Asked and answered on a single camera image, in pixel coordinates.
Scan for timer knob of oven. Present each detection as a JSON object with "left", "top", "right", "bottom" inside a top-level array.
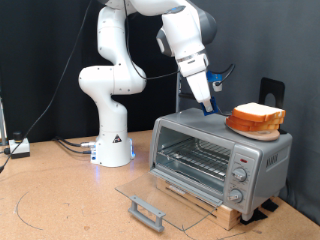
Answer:
[{"left": 231, "top": 166, "right": 248, "bottom": 183}]

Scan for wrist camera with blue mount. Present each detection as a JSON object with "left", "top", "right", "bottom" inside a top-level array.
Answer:
[{"left": 206, "top": 70, "right": 224, "bottom": 93}]

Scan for vertical metal pole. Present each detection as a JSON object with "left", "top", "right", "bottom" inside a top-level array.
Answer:
[{"left": 175, "top": 71, "right": 184, "bottom": 113}]

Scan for round wooden board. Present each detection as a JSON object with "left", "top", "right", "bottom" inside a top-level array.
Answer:
[{"left": 226, "top": 124, "right": 281, "bottom": 142}]

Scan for emergency stop button box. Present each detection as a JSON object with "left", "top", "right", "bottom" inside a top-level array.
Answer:
[{"left": 8, "top": 131, "right": 31, "bottom": 160}]

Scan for long black floor cable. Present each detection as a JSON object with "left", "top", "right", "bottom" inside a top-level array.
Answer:
[{"left": 0, "top": 0, "right": 94, "bottom": 174}]

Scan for temperature knob of oven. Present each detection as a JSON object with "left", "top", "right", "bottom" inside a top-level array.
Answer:
[{"left": 227, "top": 188, "right": 244, "bottom": 204}]

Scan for wire oven rack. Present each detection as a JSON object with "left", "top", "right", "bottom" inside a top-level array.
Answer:
[{"left": 156, "top": 137, "right": 232, "bottom": 183}]

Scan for wooden crate base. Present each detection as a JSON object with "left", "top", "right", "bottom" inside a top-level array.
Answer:
[{"left": 155, "top": 174, "right": 242, "bottom": 231}]

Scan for black foam pad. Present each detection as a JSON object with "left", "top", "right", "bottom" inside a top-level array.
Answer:
[
  {"left": 261, "top": 198, "right": 280, "bottom": 213},
  {"left": 239, "top": 208, "right": 269, "bottom": 226}
]

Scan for silver toaster oven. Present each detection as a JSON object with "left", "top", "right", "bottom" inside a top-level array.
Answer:
[{"left": 148, "top": 107, "right": 294, "bottom": 222}]

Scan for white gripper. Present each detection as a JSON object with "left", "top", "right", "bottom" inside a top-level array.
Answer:
[{"left": 178, "top": 54, "right": 215, "bottom": 113}]

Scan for robot base cables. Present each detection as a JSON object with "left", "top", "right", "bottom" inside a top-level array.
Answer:
[{"left": 54, "top": 135, "right": 98, "bottom": 155}]

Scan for metal stand leg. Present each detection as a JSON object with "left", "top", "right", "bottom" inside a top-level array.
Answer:
[{"left": 0, "top": 95, "right": 8, "bottom": 147}]

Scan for black metal bookend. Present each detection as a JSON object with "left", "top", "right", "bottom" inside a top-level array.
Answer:
[{"left": 259, "top": 77, "right": 288, "bottom": 135}]

